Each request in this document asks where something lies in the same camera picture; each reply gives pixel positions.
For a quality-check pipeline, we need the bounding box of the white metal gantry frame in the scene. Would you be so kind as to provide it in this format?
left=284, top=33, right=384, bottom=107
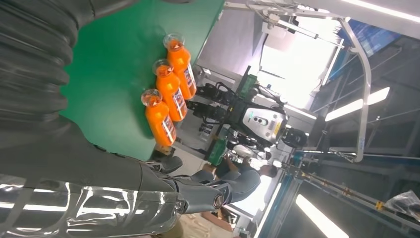
left=224, top=0, right=374, bottom=164

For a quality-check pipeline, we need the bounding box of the black silver humanoid robot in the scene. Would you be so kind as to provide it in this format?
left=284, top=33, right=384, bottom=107
left=187, top=81, right=310, bottom=166

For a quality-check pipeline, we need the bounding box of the blue rail with yellow clips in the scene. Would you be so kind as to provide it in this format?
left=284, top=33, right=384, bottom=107
left=293, top=150, right=420, bottom=232

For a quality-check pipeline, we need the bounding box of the long ceiling light strip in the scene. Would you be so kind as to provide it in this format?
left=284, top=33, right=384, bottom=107
left=295, top=193, right=351, bottom=238
left=324, top=86, right=391, bottom=122

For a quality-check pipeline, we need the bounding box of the clear plastic bag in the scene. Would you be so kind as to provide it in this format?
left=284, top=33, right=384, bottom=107
left=384, top=189, right=420, bottom=221

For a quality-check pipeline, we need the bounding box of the person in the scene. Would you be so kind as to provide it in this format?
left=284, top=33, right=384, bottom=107
left=190, top=154, right=280, bottom=205

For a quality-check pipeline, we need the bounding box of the green crate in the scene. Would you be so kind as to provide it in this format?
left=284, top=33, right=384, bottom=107
left=207, top=138, right=228, bottom=167

